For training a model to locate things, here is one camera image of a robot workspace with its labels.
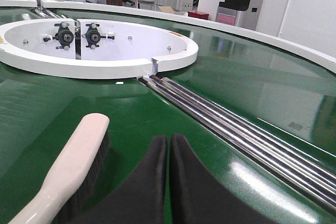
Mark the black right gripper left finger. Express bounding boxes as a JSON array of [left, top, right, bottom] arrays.
[[54, 135, 167, 223]]

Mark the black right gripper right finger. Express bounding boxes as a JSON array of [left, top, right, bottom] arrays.
[[170, 134, 274, 223]]

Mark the beige hand broom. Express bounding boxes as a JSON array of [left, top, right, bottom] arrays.
[[10, 113, 110, 223]]

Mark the white outer conveyor rim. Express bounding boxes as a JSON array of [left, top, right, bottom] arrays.
[[1, 0, 335, 79]]

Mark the chrome conveyor rollers far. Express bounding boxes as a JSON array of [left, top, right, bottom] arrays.
[[31, 0, 67, 18]]

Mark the red box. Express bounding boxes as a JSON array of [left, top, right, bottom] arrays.
[[187, 10, 209, 20]]

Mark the white central conveyor ring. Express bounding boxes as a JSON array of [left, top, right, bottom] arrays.
[[0, 18, 199, 80]]

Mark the black bearing mount right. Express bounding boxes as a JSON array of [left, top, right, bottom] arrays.
[[84, 23, 116, 49]]

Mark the black bearing mount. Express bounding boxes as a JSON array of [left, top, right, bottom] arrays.
[[84, 23, 116, 49], [42, 22, 75, 50]]

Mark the black bearing mount left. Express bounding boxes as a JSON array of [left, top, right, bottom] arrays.
[[42, 22, 75, 50]]

